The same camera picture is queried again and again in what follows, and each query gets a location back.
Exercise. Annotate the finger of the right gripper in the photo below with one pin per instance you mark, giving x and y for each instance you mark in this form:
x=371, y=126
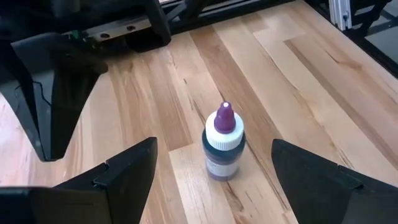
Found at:
x=28, y=93
x=68, y=105

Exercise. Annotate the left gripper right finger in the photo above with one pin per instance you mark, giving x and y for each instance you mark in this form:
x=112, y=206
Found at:
x=311, y=189

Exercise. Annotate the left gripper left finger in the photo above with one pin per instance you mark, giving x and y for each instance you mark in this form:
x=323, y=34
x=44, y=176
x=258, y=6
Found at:
x=130, y=186

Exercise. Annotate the large purple colouring bottle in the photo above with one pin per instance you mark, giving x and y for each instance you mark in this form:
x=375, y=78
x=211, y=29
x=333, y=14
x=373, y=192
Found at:
x=224, y=143

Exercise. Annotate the silver bracket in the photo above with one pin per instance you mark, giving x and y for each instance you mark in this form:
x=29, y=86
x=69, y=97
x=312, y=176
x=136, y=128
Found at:
x=340, y=14

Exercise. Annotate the black aluminium table frame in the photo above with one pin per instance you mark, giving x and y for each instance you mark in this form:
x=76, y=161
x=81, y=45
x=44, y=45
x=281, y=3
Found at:
x=248, y=9

